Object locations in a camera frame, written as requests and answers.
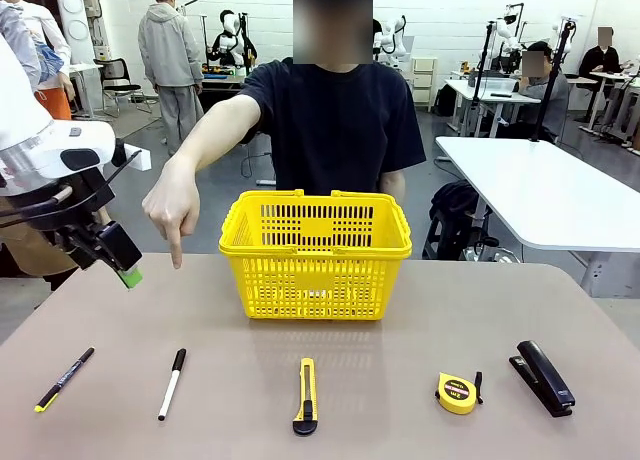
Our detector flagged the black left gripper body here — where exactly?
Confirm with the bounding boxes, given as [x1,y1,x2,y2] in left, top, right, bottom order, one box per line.
[48,167,118,244]

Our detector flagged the white marker with black cap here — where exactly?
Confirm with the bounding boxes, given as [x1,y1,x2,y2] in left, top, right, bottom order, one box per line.
[157,348,188,422]

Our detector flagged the yellow utility knife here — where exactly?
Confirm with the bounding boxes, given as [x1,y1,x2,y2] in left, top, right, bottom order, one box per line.
[292,358,320,436]

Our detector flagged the yellow tape measure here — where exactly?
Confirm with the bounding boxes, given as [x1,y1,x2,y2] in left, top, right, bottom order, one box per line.
[433,370,485,415]

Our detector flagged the person's right forearm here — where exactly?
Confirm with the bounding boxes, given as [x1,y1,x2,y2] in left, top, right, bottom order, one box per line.
[164,93,264,181]

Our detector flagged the person in grey hoodie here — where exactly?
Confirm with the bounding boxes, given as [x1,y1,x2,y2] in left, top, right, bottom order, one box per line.
[137,0,206,157]

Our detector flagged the yellow plastic shopping basket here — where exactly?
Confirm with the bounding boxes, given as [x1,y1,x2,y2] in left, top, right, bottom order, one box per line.
[218,188,414,322]

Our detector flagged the person in dark t-shirt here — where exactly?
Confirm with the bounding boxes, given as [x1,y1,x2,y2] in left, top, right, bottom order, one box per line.
[239,0,427,201]

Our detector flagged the seated person in grey top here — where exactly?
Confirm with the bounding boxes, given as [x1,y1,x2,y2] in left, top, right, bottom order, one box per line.
[517,40,571,142]

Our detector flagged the seated person in black top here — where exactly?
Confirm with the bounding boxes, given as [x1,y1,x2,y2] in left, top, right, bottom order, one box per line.
[579,27,626,81]

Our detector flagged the person's right hand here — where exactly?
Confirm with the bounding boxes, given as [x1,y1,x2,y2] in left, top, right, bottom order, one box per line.
[141,154,202,271]

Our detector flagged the black office chair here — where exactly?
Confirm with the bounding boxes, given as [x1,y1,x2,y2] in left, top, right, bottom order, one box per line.
[93,57,153,119]

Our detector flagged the black pen with yellow cap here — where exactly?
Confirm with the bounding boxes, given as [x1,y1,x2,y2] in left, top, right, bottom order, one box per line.
[33,347,96,414]

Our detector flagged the tall white standing appliance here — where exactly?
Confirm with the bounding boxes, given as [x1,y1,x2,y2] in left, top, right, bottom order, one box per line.
[54,0,95,66]

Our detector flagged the black and white humanoid robot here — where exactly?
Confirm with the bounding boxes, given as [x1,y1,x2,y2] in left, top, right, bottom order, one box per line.
[205,9,259,76]

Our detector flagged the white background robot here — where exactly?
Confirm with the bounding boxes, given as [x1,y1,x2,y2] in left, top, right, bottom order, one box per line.
[373,14,415,66]

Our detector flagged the white drawer cabinet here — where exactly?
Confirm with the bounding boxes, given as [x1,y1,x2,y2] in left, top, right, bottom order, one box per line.
[410,55,440,106]

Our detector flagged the white background desk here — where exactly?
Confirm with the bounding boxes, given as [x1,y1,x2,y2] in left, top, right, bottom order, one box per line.
[443,77,542,137]

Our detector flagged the black tripod pole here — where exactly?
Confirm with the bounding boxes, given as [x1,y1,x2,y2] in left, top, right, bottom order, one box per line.
[469,22,497,109]
[529,18,577,144]

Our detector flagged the large white table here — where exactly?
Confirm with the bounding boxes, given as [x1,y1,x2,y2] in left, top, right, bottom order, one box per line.
[434,136,640,297]

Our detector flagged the black stapler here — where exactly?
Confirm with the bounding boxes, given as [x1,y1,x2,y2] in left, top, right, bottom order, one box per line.
[508,339,576,419]

